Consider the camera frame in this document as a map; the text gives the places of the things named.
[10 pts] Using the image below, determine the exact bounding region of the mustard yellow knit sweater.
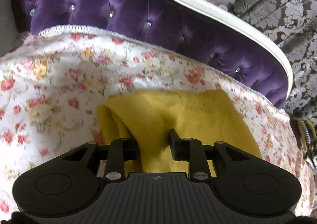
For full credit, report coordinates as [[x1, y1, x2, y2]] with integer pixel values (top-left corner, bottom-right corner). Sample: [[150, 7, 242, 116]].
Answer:
[[97, 90, 262, 173]]

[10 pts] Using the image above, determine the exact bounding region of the floral quilted bedspread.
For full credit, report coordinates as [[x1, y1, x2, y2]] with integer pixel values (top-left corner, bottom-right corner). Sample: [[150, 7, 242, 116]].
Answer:
[[1, 27, 316, 220]]

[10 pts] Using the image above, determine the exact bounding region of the purple tufted velvet headboard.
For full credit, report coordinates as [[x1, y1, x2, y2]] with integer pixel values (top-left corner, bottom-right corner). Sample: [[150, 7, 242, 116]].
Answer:
[[11, 0, 292, 109]]

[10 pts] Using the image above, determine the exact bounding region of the brown silver damask curtain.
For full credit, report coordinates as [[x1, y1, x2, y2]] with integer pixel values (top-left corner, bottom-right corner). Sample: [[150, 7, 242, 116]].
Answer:
[[206, 0, 316, 123]]

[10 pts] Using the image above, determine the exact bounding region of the grey square pillow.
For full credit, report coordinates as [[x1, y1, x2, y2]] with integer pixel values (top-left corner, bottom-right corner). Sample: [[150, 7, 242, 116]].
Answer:
[[0, 0, 23, 56]]

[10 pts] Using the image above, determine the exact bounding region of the striped crochet blanket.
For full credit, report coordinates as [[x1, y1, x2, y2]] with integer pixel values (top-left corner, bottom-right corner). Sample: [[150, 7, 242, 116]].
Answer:
[[297, 119, 317, 171]]

